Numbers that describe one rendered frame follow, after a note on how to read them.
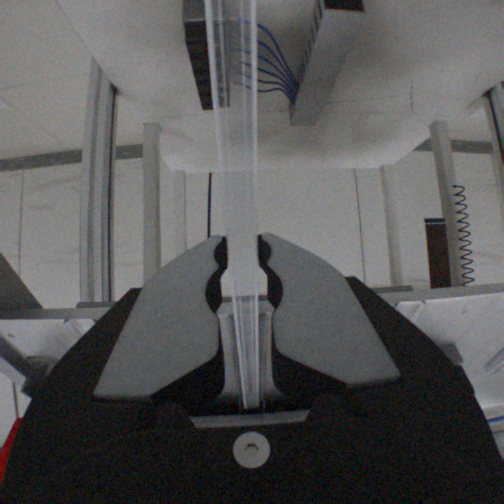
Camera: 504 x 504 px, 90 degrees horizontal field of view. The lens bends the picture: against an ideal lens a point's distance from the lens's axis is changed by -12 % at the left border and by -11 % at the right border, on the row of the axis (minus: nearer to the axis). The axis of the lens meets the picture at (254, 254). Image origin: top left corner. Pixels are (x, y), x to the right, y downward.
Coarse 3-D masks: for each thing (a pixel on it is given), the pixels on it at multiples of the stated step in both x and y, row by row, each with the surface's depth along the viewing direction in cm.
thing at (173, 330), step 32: (192, 256) 10; (224, 256) 12; (160, 288) 9; (192, 288) 9; (128, 320) 7; (160, 320) 7; (192, 320) 7; (128, 352) 7; (160, 352) 7; (192, 352) 7; (128, 384) 6; (160, 384) 6; (192, 384) 6; (224, 384) 7
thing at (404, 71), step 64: (64, 0) 27; (128, 0) 29; (384, 0) 30; (448, 0) 29; (128, 64) 39; (384, 64) 42; (448, 64) 41; (192, 128) 61; (320, 128) 63; (384, 128) 63
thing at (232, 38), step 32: (224, 0) 7; (256, 0) 7; (224, 32) 7; (256, 32) 7; (224, 64) 8; (256, 64) 8; (224, 96) 8; (256, 96) 8; (224, 128) 9; (256, 128) 9; (224, 160) 10; (256, 160) 10; (224, 192) 11; (256, 192) 11; (224, 224) 12; (256, 224) 12; (256, 256) 13; (256, 288) 14; (256, 320) 16; (256, 352) 19; (256, 384) 23
